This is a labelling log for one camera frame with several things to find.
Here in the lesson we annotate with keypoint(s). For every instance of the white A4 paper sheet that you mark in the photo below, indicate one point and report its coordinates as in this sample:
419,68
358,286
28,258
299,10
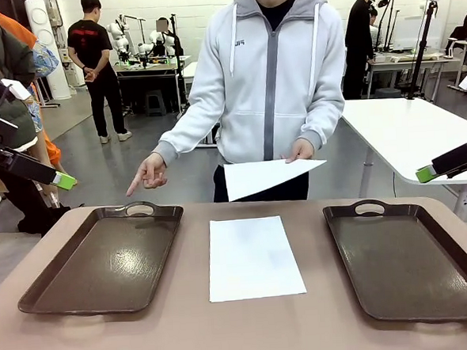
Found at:
254,257
257,177

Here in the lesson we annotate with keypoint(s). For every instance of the person's right forearm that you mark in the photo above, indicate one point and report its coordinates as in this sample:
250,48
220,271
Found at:
183,134

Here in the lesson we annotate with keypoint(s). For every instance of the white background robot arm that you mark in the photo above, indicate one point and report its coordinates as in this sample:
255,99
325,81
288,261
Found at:
146,47
120,39

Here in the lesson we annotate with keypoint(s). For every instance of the person's left forearm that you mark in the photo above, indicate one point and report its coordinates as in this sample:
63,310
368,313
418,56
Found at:
321,122

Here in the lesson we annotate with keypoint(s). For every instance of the person's right hand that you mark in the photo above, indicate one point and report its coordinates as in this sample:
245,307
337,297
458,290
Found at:
152,172

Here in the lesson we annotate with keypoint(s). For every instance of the person's left hand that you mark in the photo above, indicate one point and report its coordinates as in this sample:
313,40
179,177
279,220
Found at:
300,150

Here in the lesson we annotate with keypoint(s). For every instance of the large white table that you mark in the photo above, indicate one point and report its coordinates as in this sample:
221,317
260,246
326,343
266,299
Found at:
405,132

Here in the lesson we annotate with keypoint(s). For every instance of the brown plastic serving tray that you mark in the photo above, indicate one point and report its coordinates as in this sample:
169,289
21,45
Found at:
104,266
401,260

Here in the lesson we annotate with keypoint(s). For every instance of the black tripod stand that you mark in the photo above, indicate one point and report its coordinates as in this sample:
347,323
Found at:
420,61

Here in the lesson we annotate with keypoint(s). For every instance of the grey background desk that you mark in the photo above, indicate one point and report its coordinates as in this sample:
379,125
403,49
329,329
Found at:
409,63

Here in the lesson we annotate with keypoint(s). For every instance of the man in black t-shirt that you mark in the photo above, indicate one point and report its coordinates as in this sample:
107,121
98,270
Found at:
90,45

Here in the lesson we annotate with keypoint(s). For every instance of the grey plastic stool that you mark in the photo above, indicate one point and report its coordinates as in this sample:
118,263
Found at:
155,102

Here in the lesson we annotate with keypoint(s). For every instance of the white tower air conditioner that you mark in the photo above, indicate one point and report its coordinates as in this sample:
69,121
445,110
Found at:
41,20

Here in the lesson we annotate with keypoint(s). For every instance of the background workbench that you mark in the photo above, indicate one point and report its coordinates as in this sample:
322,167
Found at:
144,69

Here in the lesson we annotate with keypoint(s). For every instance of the man in black clothes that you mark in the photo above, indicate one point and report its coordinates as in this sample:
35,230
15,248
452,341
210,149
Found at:
358,36

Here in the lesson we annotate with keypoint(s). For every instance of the seated person behind workbench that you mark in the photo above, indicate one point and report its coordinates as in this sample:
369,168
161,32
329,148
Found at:
170,42

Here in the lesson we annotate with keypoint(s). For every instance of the person in white grey hoodie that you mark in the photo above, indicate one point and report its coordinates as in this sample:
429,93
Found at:
266,62

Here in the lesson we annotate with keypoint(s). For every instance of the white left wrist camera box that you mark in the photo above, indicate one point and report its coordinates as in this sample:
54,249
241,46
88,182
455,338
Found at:
16,90

